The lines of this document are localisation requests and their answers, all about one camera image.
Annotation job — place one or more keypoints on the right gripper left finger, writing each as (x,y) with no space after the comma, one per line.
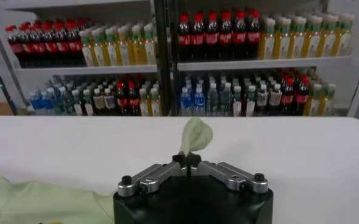
(154,179)

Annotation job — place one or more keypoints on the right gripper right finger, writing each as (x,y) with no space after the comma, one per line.
(228,176)

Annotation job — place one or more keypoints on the light green t-shirt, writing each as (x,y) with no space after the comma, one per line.
(196,137)

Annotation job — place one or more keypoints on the dark drink bottle white label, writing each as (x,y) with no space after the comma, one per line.
(250,105)
(77,106)
(237,105)
(99,102)
(88,106)
(109,102)
(262,99)
(275,98)

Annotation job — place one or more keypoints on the yellow tea bottle green label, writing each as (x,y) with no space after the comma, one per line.
(139,51)
(100,53)
(87,53)
(328,42)
(154,105)
(143,105)
(267,45)
(327,102)
(298,44)
(282,45)
(125,52)
(313,44)
(150,50)
(112,53)
(314,103)
(343,41)

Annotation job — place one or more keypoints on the clear green water bottle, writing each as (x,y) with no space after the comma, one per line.
(212,102)
(59,102)
(68,103)
(225,101)

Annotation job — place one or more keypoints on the blue water bottle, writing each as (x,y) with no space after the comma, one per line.
(47,102)
(36,102)
(185,103)
(199,103)

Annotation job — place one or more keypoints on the red cap cola bottle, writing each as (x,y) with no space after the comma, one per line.
(75,45)
(121,100)
(212,38)
(239,38)
(28,47)
(287,97)
(133,100)
(301,96)
(51,47)
(198,39)
(225,38)
(40,47)
(253,37)
(63,46)
(16,47)
(184,39)

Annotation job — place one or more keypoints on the white drinks shelf unit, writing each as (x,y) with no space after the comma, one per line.
(84,70)
(258,64)

